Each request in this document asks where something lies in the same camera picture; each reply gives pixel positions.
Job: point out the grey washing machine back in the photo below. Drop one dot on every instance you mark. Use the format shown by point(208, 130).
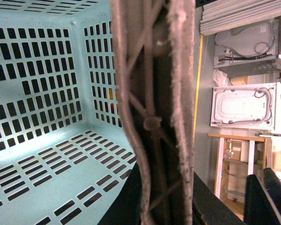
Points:
point(252, 49)

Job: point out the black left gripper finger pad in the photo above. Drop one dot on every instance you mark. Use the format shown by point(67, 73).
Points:
point(263, 199)

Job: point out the white washing machine back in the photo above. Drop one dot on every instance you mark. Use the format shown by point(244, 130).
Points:
point(253, 106)

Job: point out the wooden white shelf unit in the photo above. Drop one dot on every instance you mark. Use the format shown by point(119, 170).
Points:
point(237, 158)

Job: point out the stack of grey panels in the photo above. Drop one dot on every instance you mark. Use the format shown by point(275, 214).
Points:
point(223, 15)

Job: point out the light blue plastic basket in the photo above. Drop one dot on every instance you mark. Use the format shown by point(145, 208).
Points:
point(64, 157)

